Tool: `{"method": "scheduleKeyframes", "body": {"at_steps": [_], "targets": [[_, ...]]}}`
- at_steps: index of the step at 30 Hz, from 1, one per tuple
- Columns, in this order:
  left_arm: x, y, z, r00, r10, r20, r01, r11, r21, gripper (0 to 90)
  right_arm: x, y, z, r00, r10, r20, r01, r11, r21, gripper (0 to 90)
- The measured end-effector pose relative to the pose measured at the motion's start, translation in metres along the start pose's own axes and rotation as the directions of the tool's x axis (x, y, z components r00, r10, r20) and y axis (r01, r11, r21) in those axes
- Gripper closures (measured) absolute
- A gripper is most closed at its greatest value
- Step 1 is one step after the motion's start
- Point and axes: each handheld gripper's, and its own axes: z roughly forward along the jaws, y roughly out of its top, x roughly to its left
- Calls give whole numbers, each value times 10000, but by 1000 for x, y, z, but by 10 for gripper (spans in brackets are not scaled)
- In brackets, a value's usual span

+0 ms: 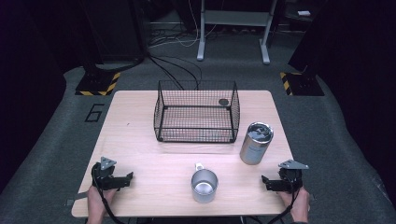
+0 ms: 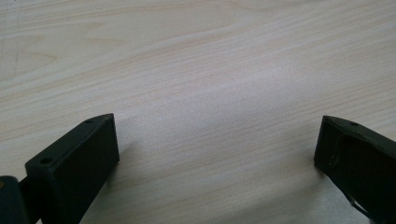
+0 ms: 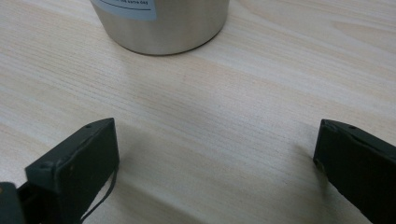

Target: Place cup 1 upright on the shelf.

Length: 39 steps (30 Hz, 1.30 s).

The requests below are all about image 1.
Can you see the black tape floor marking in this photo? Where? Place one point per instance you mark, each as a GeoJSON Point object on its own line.
{"type": "Point", "coordinates": [95, 112]}

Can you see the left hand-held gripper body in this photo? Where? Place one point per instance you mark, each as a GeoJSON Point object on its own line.
{"type": "Point", "coordinates": [104, 175]}

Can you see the grey tape piece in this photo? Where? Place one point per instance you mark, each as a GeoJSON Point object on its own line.
{"type": "Point", "coordinates": [81, 196]}
{"type": "Point", "coordinates": [312, 197]}

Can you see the small white box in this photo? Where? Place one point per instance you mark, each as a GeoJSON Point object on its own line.
{"type": "Point", "coordinates": [304, 13]}

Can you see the white metal stand frame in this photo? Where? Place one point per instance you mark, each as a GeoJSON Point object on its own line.
{"type": "Point", "coordinates": [236, 18]}

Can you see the steel tumbler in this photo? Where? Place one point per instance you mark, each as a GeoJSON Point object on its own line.
{"type": "Point", "coordinates": [254, 149]}

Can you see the person's left hand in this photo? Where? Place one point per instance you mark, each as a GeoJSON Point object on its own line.
{"type": "Point", "coordinates": [96, 202]}

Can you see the person's right hand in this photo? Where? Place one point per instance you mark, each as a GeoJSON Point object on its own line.
{"type": "Point", "coordinates": [300, 205]}

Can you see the black yellow striped stand base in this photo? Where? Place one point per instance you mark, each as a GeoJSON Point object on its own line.
{"type": "Point", "coordinates": [96, 83]}
{"type": "Point", "coordinates": [303, 84]}

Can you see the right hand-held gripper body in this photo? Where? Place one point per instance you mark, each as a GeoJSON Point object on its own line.
{"type": "Point", "coordinates": [291, 177]}

